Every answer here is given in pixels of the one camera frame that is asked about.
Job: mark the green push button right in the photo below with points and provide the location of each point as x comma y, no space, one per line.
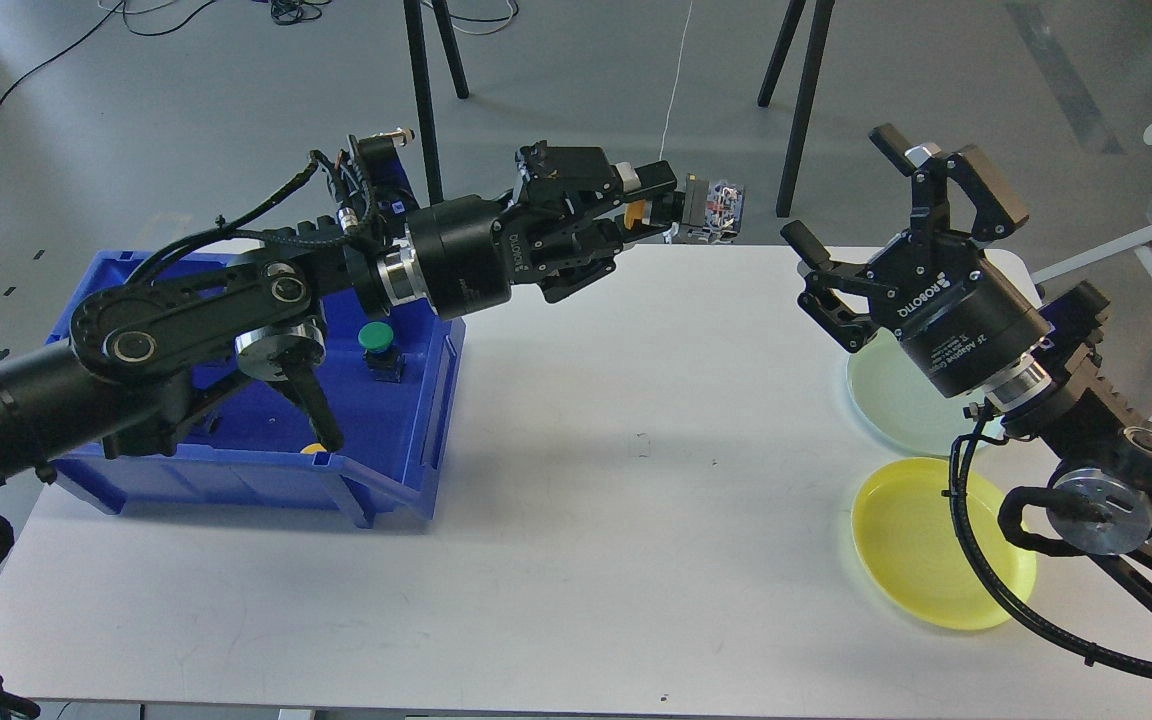
381,352

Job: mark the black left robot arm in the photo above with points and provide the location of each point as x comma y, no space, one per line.
203,318

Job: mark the light green plate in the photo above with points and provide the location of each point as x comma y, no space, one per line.
896,400

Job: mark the blue plastic storage bin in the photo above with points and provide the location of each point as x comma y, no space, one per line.
246,450

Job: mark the yellow plate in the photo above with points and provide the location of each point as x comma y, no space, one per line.
902,530

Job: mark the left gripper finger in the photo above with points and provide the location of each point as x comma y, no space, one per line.
645,182
622,236

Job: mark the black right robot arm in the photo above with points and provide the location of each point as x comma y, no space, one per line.
1098,501

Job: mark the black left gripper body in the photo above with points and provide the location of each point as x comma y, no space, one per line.
465,255

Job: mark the black tripod right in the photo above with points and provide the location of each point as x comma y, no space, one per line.
816,41

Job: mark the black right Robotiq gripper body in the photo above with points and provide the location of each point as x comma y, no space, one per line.
956,315

